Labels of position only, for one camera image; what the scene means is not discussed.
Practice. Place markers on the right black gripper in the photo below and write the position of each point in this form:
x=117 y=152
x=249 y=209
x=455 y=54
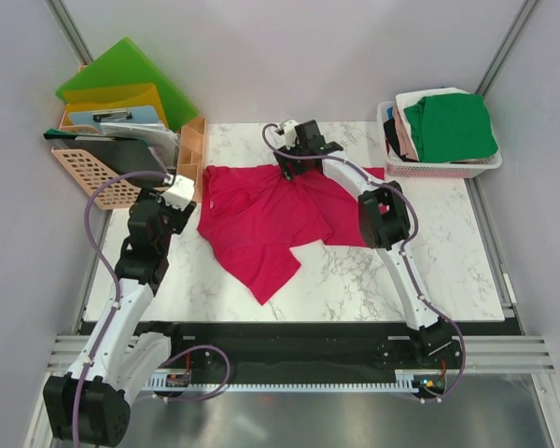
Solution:
x=286 y=160

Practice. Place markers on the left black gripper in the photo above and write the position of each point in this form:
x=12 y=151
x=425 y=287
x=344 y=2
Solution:
x=180 y=216

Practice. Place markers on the pink red t shirt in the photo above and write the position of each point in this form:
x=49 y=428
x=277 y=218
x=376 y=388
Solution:
x=252 y=217

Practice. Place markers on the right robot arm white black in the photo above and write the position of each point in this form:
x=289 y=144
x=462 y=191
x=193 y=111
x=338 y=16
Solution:
x=387 y=223

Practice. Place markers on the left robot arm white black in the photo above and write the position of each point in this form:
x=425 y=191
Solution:
x=91 y=403

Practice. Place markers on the peach perforated file organizer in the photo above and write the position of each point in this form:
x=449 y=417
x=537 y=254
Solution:
x=90 y=173

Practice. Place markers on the black t shirt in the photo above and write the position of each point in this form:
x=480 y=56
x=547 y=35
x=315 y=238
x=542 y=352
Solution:
x=391 y=136

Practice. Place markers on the white plastic laundry basket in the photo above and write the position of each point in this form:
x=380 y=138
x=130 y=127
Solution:
x=396 y=167

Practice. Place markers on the beige t shirt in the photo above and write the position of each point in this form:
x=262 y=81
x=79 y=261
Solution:
x=406 y=149

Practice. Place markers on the black folder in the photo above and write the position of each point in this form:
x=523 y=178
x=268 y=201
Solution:
x=121 y=154

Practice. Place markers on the white t shirt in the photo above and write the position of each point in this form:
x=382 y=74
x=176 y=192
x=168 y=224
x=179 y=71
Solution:
x=407 y=99

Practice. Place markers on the white paper documents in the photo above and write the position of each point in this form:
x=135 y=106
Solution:
x=161 y=139

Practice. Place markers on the blue clipboard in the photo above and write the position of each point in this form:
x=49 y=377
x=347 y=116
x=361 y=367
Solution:
x=145 y=114

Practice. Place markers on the green t shirt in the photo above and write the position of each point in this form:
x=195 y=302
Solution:
x=451 y=127

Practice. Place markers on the yellow plastic folder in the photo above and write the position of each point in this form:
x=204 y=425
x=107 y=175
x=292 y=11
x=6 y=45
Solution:
x=120 y=96

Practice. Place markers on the green plastic folder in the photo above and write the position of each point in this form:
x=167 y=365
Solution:
x=125 y=64

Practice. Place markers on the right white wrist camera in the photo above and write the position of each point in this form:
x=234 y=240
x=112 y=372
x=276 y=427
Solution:
x=288 y=130

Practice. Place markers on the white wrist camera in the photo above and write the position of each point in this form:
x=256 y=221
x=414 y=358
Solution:
x=180 y=194
x=288 y=130

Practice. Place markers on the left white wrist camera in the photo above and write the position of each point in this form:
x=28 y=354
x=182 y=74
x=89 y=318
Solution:
x=180 y=194

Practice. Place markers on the white slotted cable duct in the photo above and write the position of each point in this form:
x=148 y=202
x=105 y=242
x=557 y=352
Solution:
x=165 y=382

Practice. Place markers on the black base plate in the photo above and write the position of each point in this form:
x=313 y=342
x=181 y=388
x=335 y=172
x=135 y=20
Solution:
x=306 y=353

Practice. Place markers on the right aluminium corner post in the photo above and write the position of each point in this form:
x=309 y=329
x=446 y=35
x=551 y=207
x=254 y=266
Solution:
x=518 y=25

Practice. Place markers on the aluminium corner post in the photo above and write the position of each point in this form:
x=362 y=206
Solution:
x=65 y=20
x=518 y=25

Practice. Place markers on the left aluminium corner post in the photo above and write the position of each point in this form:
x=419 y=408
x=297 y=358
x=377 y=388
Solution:
x=65 y=20

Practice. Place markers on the aluminium frame rail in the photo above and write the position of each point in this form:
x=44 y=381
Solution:
x=485 y=354

